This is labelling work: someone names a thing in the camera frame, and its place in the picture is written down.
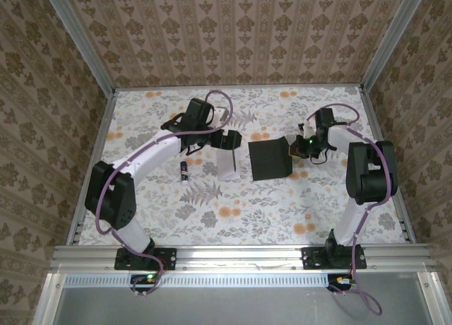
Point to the wide aluminium frame rail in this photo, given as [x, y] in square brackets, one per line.
[240, 256]

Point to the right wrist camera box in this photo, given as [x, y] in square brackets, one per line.
[306, 129]

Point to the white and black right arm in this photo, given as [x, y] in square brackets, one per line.
[370, 169]

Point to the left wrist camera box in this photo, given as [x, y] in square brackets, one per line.
[221, 112]

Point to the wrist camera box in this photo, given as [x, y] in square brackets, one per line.
[306, 129]
[221, 112]

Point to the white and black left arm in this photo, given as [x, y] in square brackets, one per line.
[155, 152]

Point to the grey metal panel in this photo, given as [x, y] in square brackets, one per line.
[229, 305]

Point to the aluminium table side rail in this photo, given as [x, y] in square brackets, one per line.
[406, 212]
[90, 176]

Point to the white paper letter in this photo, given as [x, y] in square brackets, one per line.
[225, 166]

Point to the thin aluminium table rail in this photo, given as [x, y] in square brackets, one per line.
[353, 89]

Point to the aluminium frame post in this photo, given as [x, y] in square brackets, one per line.
[81, 39]
[392, 39]

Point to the black box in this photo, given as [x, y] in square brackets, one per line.
[268, 162]

